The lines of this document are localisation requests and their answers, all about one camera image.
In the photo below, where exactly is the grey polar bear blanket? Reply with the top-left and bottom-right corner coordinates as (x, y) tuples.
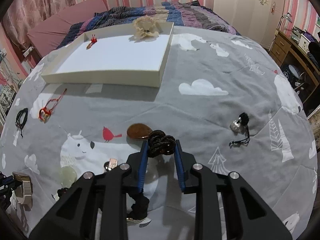
(1, 27), (317, 239)

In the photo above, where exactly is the brown amber teardrop pendant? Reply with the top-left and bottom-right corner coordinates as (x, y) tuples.
(126, 122), (176, 158)

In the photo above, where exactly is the silver desk lamp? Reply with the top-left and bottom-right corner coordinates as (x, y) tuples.
(278, 12), (293, 35)

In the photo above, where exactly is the white decorated wardrobe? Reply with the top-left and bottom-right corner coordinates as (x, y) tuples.
(213, 0), (285, 49)

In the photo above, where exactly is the black braided cord bracelet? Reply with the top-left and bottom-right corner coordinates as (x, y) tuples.
(15, 107), (29, 138)

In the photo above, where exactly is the silver charm black tassel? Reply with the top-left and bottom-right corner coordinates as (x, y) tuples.
(229, 112), (251, 147)

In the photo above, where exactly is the pink patterned curtain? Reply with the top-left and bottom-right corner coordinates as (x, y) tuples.
(3, 0), (75, 43)

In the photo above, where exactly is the pale jade pendant black cord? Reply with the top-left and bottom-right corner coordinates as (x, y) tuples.
(56, 166), (79, 201)

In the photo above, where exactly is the wall power strip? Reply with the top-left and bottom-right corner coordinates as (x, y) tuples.
(23, 46), (34, 58)

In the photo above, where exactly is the wooden desk with drawers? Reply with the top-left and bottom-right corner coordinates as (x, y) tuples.
(269, 29), (319, 116)

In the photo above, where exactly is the beige band wristwatch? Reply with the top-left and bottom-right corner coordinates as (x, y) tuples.
(12, 172), (33, 207)

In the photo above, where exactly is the cream fabric scrunchie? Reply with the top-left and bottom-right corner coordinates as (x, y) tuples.
(132, 16), (161, 40)

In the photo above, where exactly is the red cord gourd pendant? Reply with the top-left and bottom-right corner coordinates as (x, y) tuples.
(86, 35), (97, 50)

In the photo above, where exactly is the striped purple blue quilt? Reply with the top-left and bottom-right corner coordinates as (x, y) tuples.
(57, 0), (240, 48)

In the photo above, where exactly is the white shallow tray box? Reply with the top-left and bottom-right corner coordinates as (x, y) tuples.
(42, 22), (174, 88)

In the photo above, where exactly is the red cord bead charm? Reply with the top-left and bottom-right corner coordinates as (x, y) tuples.
(39, 88), (67, 123)

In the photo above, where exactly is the black scrunchie with buckle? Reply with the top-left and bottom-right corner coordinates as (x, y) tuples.
(126, 189), (150, 224)

